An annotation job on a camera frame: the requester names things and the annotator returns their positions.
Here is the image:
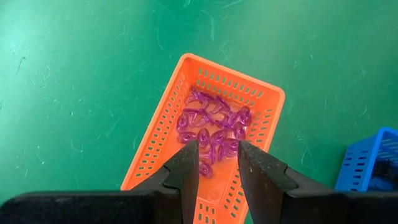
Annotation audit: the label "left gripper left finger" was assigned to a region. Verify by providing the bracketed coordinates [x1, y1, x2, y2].
[132, 139, 200, 224]

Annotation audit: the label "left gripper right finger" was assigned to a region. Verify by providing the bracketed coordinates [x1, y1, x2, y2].
[238, 140, 335, 224]

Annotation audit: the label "orange plastic basket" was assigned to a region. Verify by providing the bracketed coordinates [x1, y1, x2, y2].
[120, 52, 286, 224]

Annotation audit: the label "green table mat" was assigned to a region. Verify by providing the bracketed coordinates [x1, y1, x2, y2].
[0, 0, 398, 224]

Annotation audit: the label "blue plastic basket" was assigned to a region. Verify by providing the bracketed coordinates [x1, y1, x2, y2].
[334, 126, 398, 192]

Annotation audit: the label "black plastic spider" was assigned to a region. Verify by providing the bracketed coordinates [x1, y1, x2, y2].
[373, 158, 398, 184]

